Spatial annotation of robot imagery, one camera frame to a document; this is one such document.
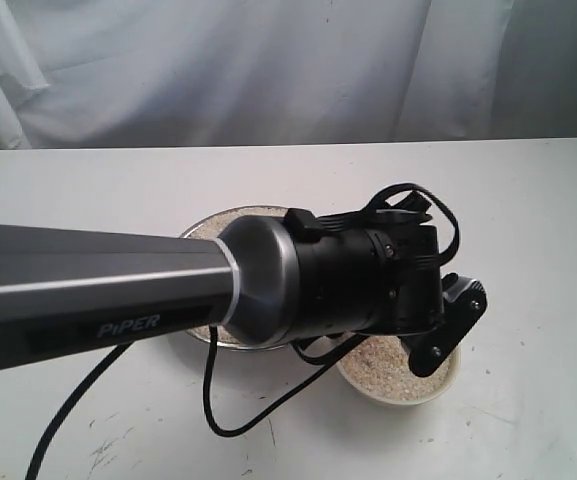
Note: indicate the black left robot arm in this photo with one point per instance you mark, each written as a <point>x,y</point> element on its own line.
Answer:
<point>266,280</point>

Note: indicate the large metal rice plate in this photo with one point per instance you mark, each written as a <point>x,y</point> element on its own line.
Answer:
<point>210,228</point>

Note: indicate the white ceramic rice bowl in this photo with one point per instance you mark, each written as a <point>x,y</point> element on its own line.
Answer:
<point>378,369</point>

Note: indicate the white backdrop cloth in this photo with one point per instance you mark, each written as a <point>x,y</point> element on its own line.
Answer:
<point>111,74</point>

